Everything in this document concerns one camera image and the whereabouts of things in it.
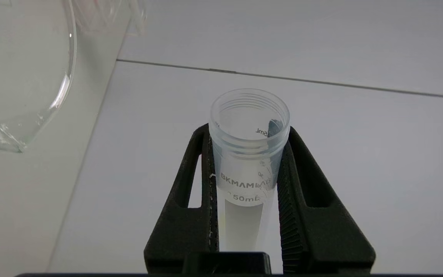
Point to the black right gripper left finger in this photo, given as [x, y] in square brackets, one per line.
[179, 231]

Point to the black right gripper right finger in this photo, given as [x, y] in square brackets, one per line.
[321, 238]

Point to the test tube with yellow pigment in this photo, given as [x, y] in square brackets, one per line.
[244, 173]

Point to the clear acrylic test tube rack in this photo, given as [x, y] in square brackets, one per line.
[106, 17]

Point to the clear glass beaker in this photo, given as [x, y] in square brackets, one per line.
[21, 69]

